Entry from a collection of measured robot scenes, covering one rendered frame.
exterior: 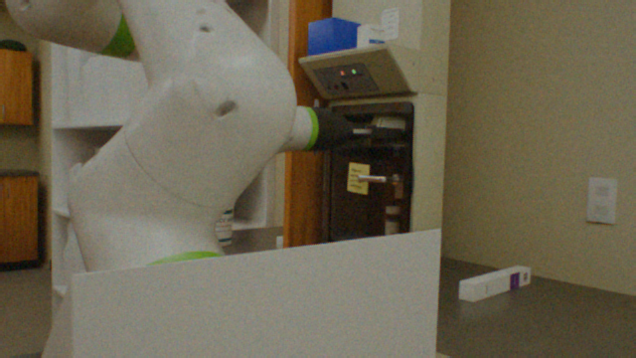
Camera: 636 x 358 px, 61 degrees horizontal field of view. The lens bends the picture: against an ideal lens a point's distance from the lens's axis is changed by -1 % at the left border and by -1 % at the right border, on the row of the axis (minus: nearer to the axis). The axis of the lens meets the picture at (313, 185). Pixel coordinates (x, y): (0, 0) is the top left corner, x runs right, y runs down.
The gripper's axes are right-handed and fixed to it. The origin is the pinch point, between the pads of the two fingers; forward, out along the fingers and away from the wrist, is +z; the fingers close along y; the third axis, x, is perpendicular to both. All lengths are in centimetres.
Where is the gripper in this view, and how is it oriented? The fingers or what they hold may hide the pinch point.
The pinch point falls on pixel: (389, 133)
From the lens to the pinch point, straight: 132.5
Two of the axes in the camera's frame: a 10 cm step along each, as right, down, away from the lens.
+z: 7.7, -0.2, 6.4
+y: -6.4, -0.7, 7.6
